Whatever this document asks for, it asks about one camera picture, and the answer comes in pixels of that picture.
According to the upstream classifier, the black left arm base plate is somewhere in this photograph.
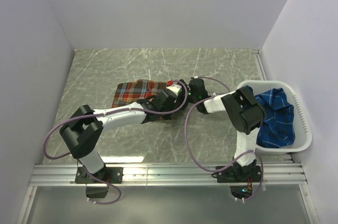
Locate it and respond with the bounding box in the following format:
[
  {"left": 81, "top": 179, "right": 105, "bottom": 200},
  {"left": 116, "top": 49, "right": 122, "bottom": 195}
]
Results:
[{"left": 74, "top": 166, "right": 124, "bottom": 184}]

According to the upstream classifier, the blue plaid shirt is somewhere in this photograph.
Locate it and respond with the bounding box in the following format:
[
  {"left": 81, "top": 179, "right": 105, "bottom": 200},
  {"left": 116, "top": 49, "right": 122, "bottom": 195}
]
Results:
[{"left": 255, "top": 88, "right": 295, "bottom": 148}]

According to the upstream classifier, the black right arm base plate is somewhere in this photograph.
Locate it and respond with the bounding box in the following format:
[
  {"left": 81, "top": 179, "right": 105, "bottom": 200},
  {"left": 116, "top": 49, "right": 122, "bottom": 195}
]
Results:
[{"left": 211, "top": 165, "right": 263, "bottom": 183}]

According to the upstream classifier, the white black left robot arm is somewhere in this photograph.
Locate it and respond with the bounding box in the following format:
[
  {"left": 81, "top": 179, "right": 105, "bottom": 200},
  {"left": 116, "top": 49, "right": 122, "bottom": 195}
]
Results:
[{"left": 59, "top": 84, "right": 186, "bottom": 183}]

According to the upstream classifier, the white plastic laundry basket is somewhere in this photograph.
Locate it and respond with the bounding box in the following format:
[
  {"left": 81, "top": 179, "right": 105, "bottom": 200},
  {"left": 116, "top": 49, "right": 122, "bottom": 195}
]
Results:
[{"left": 238, "top": 80, "right": 312, "bottom": 155}]

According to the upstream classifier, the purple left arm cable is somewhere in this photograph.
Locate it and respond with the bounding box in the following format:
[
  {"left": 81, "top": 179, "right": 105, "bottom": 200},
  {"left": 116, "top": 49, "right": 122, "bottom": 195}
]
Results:
[{"left": 43, "top": 80, "right": 190, "bottom": 205}]

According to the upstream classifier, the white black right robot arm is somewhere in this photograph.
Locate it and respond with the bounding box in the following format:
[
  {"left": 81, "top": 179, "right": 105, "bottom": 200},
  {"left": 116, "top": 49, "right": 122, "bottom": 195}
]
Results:
[{"left": 189, "top": 77, "right": 267, "bottom": 182}]

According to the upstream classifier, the red plaid long sleeve shirt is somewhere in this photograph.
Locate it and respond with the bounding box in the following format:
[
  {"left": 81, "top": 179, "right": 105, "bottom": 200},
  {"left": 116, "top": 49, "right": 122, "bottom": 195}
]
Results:
[{"left": 111, "top": 79, "right": 167, "bottom": 108}]

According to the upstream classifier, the aluminium mounting rail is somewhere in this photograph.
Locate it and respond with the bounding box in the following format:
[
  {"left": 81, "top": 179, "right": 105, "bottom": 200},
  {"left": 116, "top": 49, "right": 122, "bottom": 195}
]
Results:
[{"left": 29, "top": 163, "right": 307, "bottom": 186}]

